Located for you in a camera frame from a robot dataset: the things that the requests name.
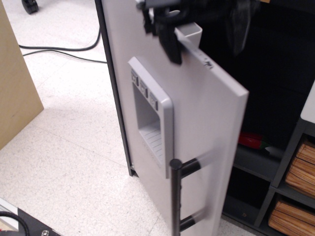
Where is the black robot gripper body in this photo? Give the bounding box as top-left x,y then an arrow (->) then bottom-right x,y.
136,0 -> 260,34

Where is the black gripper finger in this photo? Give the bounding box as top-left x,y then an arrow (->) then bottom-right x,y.
158,25 -> 182,65
226,4 -> 251,56

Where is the grey toy fridge door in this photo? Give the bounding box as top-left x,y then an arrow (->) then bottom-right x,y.
101,0 -> 248,236

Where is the dark grey fridge cabinet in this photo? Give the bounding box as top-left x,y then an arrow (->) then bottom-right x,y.
95,0 -> 315,236

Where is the white counter top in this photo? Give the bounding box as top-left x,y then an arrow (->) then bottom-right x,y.
300,83 -> 315,123

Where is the red toy chili pepper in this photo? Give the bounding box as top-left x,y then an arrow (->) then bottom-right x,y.
238,132 -> 271,149

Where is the black caster wheel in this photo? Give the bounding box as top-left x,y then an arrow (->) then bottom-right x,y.
22,0 -> 39,14

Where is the brown wooden board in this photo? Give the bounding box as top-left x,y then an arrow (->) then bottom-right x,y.
0,3 -> 44,148

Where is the upper woven storage basket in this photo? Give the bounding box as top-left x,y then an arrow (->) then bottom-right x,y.
285,137 -> 315,199

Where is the thin black floor cable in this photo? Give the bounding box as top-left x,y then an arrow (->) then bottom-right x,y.
23,50 -> 108,64

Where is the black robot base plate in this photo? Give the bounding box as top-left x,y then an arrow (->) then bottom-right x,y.
18,208 -> 61,236

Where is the black braided cable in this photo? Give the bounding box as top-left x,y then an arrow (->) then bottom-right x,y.
0,211 -> 28,236

